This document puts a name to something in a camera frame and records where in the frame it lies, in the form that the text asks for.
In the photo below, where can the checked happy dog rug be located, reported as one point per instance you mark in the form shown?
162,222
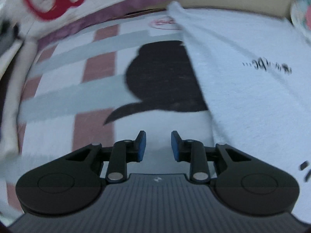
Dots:
102,85

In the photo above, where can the stack of folded clothes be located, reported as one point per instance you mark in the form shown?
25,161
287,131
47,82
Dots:
17,56

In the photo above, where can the light grey printed t-shirt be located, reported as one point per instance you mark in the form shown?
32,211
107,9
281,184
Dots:
254,75

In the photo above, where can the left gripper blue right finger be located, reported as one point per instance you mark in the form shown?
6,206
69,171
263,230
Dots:
194,153

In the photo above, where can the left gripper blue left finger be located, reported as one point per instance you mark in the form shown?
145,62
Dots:
124,152

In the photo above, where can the floral patchwork quilt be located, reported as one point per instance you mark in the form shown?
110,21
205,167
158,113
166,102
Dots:
300,16

